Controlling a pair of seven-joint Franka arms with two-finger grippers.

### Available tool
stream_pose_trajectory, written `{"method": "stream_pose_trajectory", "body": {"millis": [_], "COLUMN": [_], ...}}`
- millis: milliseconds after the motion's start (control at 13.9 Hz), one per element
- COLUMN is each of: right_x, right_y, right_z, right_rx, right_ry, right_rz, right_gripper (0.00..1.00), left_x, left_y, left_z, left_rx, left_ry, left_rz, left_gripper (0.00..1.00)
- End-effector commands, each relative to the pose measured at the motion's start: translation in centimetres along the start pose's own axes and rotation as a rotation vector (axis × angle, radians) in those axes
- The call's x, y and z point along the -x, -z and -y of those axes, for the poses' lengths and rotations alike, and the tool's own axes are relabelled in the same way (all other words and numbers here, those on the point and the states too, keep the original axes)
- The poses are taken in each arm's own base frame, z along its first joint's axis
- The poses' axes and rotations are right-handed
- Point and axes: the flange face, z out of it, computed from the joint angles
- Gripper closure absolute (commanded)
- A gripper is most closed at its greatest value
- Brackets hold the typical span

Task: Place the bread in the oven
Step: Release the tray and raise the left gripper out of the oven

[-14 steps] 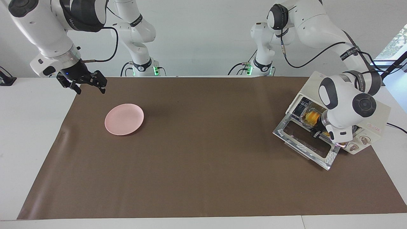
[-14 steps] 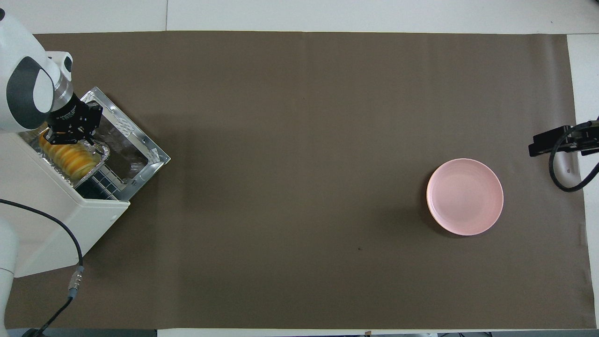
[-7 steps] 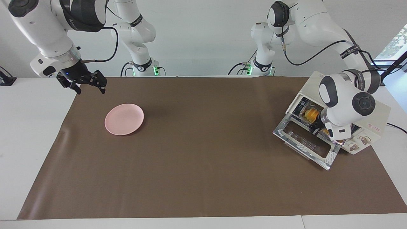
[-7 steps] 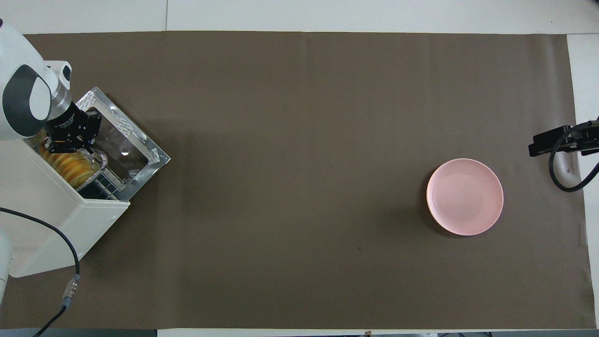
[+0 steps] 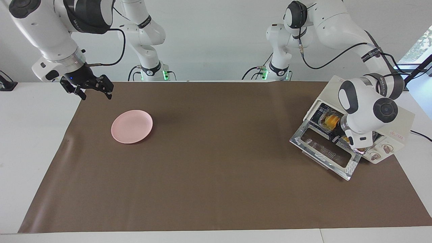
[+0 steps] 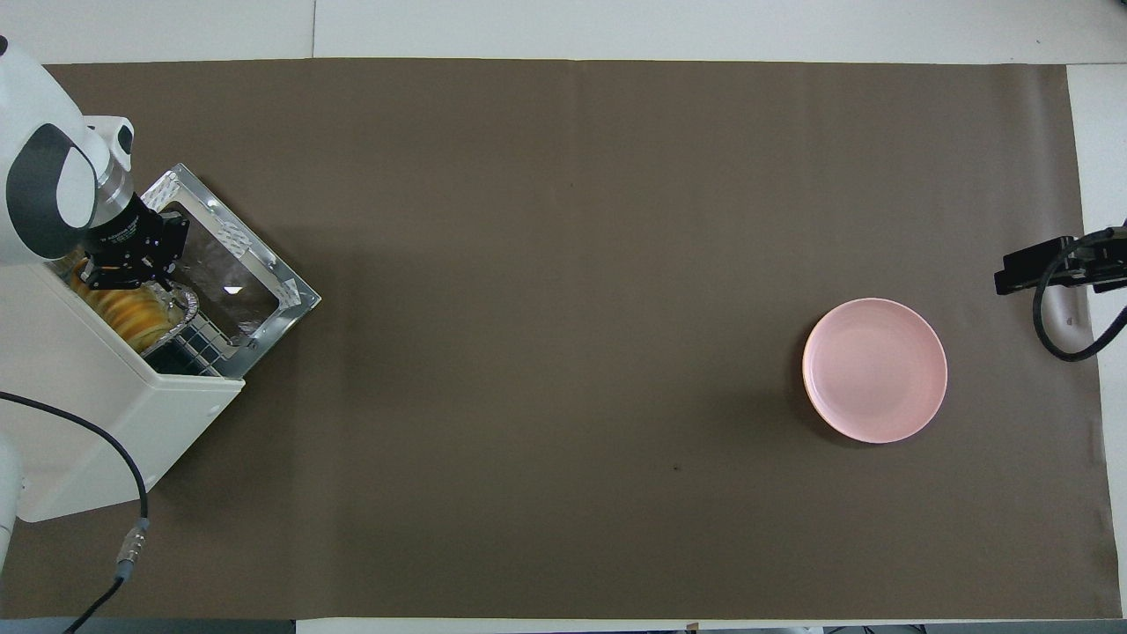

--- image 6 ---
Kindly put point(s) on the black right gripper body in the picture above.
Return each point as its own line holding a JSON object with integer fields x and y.
{"x": 1101, "y": 264}

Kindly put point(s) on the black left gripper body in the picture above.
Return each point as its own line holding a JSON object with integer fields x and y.
{"x": 136, "y": 238}

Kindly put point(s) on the silver aluminium foil tray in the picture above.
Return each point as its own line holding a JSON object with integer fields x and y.
{"x": 187, "y": 315}

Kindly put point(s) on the yellow ridged bread loaf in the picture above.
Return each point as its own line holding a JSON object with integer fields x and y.
{"x": 132, "y": 317}

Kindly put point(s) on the cream toaster oven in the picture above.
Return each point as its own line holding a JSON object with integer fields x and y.
{"x": 79, "y": 414}

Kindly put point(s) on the pink round plate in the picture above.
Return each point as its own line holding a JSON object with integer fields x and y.
{"x": 874, "y": 370}

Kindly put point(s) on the brown table mat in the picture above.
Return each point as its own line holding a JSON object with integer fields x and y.
{"x": 528, "y": 352}

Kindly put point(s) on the glass oven door, silver frame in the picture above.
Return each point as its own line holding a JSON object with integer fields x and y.
{"x": 273, "y": 295}

